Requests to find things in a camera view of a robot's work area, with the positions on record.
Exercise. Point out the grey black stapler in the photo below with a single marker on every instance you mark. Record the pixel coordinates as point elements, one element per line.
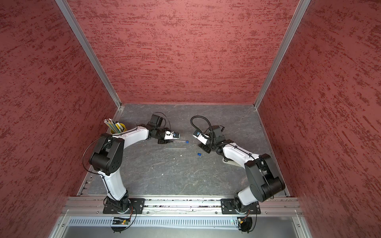
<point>231,162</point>

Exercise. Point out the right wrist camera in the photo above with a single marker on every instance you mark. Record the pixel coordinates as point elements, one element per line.
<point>201,137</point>

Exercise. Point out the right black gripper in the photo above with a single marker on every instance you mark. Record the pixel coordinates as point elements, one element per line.
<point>208,149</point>

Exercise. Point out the bundle of coloured pencils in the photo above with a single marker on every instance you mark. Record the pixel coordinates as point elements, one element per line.
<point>108,122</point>

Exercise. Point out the white slotted cable duct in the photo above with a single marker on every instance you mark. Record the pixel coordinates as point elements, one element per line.
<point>163,222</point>

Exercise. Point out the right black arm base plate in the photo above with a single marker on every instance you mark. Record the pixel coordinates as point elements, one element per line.
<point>234,206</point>

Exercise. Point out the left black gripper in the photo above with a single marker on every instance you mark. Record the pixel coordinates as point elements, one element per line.
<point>162,141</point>

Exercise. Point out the aluminium front rail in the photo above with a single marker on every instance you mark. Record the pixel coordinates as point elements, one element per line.
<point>182,206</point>

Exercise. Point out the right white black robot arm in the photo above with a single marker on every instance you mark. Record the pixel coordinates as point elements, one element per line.
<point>262,173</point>

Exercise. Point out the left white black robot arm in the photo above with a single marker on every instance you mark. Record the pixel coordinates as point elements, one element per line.
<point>107,158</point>

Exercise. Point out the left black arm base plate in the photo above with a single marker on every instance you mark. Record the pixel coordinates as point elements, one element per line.
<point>126,206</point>

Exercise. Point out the yellow pencil cup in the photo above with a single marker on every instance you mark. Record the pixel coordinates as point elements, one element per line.
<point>117,128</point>

